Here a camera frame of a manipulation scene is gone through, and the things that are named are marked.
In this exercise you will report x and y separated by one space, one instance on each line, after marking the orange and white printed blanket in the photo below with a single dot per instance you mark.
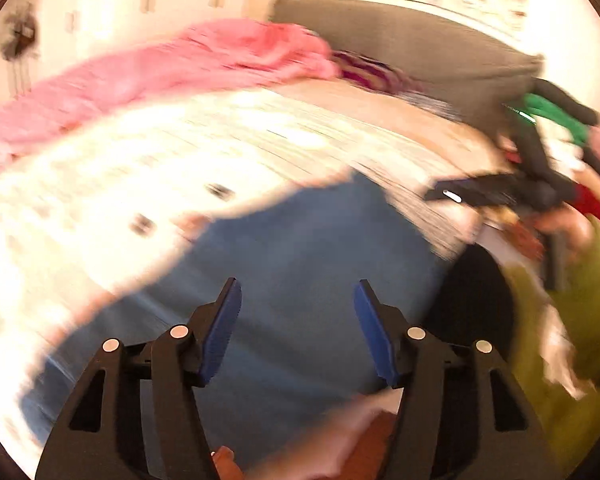
130 160

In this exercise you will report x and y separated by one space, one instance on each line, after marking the white wardrobe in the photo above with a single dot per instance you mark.
130 5

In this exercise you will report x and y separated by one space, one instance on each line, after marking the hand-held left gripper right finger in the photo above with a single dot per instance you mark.
375 330

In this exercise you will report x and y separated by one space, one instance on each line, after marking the person's right forearm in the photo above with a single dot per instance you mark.
590 320

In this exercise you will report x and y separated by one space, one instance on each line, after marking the grey headboard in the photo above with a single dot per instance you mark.
430 55

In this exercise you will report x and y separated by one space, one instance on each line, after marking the purple striped pillow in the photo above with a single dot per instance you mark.
370 72

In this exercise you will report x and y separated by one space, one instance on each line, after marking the person's right hand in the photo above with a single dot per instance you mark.
580 232

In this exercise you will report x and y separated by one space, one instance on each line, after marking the blue denim pants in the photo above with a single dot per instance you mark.
290 240

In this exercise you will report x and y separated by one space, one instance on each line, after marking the green cloth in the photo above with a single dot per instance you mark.
555 112

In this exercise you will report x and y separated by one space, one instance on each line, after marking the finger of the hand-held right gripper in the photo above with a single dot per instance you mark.
480 190

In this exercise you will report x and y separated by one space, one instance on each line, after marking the red cloth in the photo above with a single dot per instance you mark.
597 207

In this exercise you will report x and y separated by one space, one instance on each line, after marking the blue patterned pillow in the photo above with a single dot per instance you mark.
430 105

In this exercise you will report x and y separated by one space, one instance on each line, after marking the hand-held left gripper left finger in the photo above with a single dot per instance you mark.
225 325

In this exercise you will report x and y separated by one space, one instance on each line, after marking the pink duvet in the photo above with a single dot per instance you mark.
130 80

